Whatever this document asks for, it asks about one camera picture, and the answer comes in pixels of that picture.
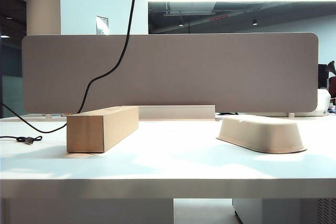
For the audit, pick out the red ceiling sign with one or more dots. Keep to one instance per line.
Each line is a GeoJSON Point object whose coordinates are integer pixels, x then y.
{"type": "Point", "coordinates": [218, 19]}

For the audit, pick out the white desk side panel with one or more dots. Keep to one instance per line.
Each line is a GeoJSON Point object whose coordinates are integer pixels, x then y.
{"type": "Point", "coordinates": [86, 211]}

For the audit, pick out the white round column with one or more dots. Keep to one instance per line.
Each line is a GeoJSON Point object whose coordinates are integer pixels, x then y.
{"type": "Point", "coordinates": [43, 3]}

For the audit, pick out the grey fabric desk divider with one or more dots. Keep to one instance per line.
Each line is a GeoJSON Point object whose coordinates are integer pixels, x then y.
{"type": "Point", "coordinates": [183, 72]}

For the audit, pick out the beige pulp tray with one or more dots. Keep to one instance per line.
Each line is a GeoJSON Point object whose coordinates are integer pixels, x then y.
{"type": "Point", "coordinates": [262, 134]}

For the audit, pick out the white rounded appliance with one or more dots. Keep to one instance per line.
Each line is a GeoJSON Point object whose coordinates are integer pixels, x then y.
{"type": "Point", "coordinates": [324, 103]}

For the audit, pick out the white divider bracket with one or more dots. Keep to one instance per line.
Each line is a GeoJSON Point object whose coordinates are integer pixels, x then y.
{"type": "Point", "coordinates": [291, 115]}
{"type": "Point", "coordinates": [47, 116]}

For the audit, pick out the wall notice poster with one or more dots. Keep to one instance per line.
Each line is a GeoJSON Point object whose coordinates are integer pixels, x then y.
{"type": "Point", "coordinates": [102, 24]}

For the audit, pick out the brown cardboard box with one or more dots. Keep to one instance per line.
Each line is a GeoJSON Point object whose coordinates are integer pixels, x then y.
{"type": "Point", "coordinates": [86, 134]}

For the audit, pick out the background person red top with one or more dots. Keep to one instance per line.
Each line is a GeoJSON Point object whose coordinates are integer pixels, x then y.
{"type": "Point", "coordinates": [333, 85]}

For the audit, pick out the black background monitor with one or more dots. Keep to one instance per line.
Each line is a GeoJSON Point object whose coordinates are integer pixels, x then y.
{"type": "Point", "coordinates": [323, 75]}

